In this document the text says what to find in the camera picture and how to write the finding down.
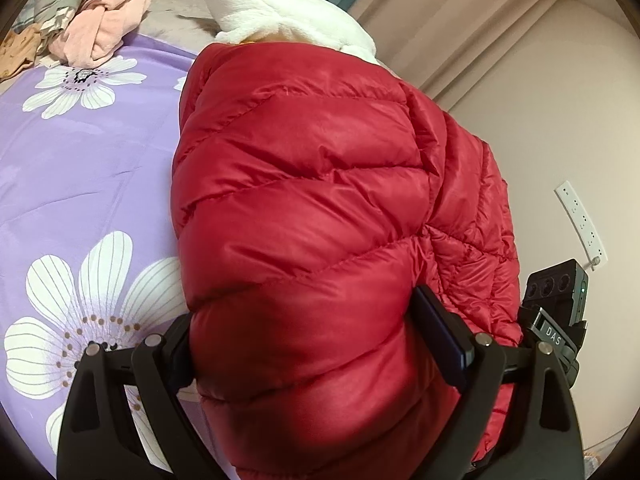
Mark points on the pink garment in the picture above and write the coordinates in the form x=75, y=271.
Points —
x=97, y=31

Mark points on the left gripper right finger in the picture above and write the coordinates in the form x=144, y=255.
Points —
x=540, y=438

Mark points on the small tan garment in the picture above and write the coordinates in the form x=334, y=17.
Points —
x=19, y=51

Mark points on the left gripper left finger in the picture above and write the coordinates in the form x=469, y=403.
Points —
x=98, y=439

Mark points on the white fleece garment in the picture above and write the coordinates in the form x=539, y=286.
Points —
x=316, y=22

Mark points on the black camera box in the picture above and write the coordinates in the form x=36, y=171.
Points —
x=560, y=290

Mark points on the red puffer jacket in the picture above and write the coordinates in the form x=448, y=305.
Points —
x=311, y=193

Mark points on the white wall power strip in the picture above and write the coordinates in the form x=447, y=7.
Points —
x=583, y=225

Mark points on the beige curtain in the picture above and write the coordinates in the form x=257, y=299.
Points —
x=444, y=47

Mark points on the purple floral bed sheet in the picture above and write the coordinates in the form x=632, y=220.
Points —
x=88, y=252

